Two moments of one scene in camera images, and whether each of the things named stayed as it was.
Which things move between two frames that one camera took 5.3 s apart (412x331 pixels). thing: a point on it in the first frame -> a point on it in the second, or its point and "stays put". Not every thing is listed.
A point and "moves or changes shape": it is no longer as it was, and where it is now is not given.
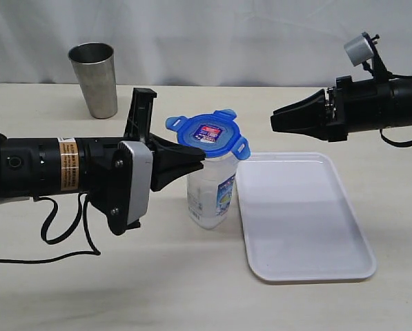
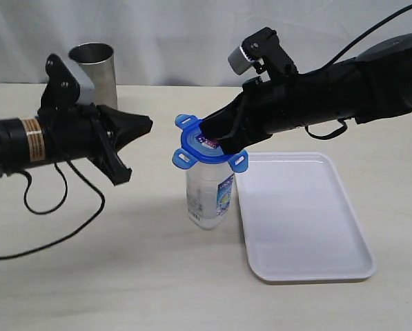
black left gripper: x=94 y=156 -> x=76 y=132
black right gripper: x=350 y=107 -> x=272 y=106
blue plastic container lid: x=212 y=134 moves or changes shape
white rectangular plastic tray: x=299 y=223 stays put
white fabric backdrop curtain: x=202 y=43 stays put
